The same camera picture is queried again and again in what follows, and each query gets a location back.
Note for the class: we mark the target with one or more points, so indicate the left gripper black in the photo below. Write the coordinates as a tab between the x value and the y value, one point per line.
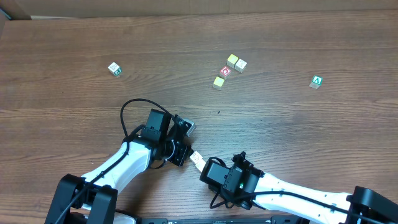
186	151

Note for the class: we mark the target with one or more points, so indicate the white patterned block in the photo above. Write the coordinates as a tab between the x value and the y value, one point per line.
196	158

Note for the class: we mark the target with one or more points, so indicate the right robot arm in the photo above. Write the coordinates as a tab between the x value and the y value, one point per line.
246	184

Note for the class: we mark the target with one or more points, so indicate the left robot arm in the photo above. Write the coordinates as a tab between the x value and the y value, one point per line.
92	197

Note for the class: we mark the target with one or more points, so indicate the yellow block lower cluster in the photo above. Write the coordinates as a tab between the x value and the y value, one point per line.
218	83

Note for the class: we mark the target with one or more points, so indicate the yellow block cluster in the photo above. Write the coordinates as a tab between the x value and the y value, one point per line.
218	83
231	60

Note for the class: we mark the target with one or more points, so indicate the red circle block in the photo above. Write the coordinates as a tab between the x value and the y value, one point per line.
225	72

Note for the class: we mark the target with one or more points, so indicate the white block upper cluster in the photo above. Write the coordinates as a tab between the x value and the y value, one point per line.
240	65

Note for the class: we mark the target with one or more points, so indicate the yellow block upper cluster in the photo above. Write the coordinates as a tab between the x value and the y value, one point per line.
231	60

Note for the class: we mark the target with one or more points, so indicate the block with green side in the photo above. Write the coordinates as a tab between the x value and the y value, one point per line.
115	69

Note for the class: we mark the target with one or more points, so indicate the green letter block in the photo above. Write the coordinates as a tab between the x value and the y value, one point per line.
316	82

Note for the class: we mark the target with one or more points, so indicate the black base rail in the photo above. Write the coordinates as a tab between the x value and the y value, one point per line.
278	219

